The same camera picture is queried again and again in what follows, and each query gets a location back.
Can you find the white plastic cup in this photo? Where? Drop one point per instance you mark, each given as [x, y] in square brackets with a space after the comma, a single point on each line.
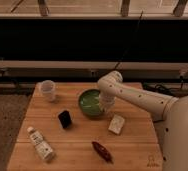
[48, 88]

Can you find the white tube bottle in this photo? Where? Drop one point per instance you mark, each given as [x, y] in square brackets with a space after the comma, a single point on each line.
[43, 149]

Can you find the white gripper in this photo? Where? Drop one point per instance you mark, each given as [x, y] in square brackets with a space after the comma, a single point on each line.
[106, 102]

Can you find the dark red chili pepper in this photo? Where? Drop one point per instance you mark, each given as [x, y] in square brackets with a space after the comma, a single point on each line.
[102, 151]

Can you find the white rectangular sponge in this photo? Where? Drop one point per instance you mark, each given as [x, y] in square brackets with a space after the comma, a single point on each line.
[116, 124]

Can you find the green ceramic bowl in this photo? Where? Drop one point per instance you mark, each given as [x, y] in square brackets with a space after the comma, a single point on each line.
[88, 103]

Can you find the black small block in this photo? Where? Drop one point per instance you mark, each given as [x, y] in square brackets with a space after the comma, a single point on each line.
[65, 119]

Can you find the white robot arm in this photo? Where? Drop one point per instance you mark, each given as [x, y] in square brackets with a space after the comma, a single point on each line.
[173, 110]

